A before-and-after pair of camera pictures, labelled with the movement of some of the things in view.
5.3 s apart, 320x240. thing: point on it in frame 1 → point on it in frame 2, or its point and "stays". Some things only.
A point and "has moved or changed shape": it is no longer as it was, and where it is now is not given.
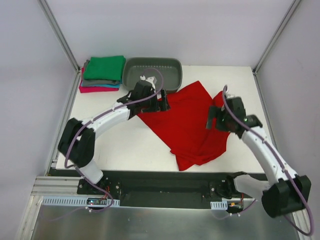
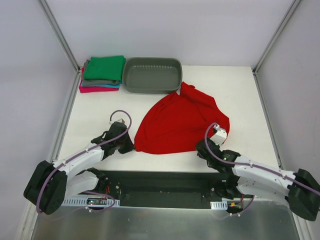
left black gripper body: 155,104 → 125,144
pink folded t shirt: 83,89 stays
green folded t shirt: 107,67 stays
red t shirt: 182,130 has moved or changed shape
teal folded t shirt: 108,85 stays
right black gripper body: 215,118 → 204,150
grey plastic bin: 171,68 stays
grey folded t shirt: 96,82 stays
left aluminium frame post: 59,33 stays
